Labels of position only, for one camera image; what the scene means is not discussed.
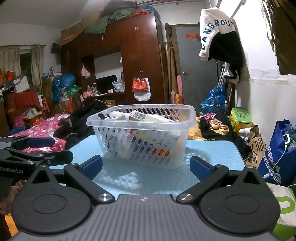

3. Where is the grey door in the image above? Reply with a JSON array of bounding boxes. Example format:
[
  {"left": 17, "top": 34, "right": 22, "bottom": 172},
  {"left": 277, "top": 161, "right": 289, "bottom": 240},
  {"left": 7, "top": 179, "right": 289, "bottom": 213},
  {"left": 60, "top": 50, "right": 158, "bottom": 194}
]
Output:
[{"left": 175, "top": 24, "right": 218, "bottom": 112}]

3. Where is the orange white plastic bag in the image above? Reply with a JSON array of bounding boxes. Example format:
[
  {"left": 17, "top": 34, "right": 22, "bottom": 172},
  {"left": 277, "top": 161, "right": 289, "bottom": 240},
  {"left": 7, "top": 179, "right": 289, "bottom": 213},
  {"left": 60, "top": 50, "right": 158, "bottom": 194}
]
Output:
[{"left": 132, "top": 71, "right": 151, "bottom": 101}]

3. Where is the dark red wooden wardrobe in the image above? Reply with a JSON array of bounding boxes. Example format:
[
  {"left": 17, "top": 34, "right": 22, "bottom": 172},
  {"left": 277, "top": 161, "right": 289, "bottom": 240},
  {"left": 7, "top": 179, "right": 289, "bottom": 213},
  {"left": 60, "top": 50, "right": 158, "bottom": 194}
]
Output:
[{"left": 60, "top": 12, "right": 167, "bottom": 104}]

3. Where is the white black hanging jacket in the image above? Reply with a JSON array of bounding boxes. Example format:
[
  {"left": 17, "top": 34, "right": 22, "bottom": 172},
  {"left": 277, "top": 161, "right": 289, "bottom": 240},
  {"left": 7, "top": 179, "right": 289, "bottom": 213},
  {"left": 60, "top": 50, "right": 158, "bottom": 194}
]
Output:
[{"left": 199, "top": 7, "right": 244, "bottom": 84}]

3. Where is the green lidded box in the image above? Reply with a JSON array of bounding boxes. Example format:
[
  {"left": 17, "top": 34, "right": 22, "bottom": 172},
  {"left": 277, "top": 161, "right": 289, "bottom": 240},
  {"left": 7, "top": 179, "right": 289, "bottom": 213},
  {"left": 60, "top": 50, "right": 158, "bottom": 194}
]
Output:
[{"left": 230, "top": 108, "right": 253, "bottom": 134}]

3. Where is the blue shopping bag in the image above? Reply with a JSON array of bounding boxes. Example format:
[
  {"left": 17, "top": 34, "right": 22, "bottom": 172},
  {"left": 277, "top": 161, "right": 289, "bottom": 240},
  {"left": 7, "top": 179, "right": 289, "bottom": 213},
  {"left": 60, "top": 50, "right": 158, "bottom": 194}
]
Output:
[{"left": 257, "top": 120, "right": 295, "bottom": 186}]

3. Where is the black clothes pile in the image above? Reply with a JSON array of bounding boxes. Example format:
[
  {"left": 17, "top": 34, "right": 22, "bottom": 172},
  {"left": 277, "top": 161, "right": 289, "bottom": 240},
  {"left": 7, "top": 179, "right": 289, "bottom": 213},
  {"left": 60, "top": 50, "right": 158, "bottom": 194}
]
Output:
[{"left": 53, "top": 100, "right": 108, "bottom": 150}]

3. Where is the orange white medicine box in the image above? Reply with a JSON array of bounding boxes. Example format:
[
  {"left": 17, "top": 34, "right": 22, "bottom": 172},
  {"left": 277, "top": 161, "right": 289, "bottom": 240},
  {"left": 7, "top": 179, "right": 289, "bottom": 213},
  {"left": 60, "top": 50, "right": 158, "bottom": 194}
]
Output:
[{"left": 129, "top": 110, "right": 181, "bottom": 157}]

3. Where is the white green paper bag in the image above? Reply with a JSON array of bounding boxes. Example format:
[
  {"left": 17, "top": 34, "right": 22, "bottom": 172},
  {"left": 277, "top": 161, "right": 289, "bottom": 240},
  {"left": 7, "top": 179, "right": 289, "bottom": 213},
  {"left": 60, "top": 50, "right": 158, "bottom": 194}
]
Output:
[{"left": 267, "top": 183, "right": 295, "bottom": 240}]

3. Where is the person's left hand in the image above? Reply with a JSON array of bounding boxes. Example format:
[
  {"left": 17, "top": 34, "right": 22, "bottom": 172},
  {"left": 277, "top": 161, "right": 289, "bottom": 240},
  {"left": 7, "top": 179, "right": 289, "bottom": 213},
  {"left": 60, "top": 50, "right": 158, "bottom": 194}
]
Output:
[{"left": 0, "top": 180, "right": 27, "bottom": 215}]

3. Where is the blue garbage bag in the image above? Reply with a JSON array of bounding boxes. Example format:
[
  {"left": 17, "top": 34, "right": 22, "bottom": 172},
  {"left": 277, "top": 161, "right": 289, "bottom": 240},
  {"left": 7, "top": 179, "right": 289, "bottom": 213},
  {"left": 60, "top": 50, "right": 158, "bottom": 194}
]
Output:
[{"left": 200, "top": 86, "right": 227, "bottom": 114}]

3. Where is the clear plastic basket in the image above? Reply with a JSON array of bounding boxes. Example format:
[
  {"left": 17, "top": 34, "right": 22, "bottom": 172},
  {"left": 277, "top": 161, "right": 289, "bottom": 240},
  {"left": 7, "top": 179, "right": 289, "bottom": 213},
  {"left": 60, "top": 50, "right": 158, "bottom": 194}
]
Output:
[{"left": 86, "top": 104, "right": 196, "bottom": 169}]

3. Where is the pink floral blanket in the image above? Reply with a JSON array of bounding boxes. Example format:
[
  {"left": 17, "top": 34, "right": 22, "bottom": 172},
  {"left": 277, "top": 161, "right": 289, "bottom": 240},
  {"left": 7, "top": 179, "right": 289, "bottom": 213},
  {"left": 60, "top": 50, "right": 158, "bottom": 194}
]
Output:
[{"left": 13, "top": 114, "right": 70, "bottom": 153}]

